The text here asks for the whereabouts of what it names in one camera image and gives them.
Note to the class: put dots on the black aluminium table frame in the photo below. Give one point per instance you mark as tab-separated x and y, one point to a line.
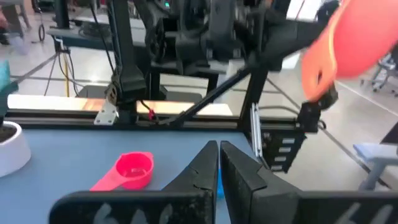
62	120

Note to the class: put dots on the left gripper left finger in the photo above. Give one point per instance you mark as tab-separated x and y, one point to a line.
199	174

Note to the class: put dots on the pale blue bench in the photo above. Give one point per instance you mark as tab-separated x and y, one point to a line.
373	152

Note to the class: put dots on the pink-red measuring cup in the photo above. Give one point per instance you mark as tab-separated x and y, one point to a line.
133	171

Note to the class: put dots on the artificial teal succulent plant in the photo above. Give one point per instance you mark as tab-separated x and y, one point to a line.
4	90

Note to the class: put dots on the grey desk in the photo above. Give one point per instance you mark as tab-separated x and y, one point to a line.
77	34

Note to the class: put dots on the silver aluminium rail strip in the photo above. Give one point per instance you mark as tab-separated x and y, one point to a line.
255	130

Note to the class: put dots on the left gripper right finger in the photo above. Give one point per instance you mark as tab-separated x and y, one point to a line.
242	186

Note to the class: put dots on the black mounted device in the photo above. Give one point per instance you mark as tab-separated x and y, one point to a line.
311	116

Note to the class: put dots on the person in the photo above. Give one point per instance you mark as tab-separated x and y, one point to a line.
3	23

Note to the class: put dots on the grey office chair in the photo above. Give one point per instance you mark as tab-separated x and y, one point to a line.
384	67

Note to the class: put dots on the white plant pot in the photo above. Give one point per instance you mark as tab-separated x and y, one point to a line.
15	152

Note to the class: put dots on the silver corner bracket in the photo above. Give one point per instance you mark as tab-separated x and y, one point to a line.
107	115

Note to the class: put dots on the blue measuring cup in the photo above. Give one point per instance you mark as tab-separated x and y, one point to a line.
220	186

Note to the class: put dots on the black panel with white labels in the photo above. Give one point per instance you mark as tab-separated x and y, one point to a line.
270	155

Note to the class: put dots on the orange measuring cup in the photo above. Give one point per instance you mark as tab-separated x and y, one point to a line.
357	37

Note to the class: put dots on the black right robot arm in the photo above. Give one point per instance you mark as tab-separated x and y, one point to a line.
127	62

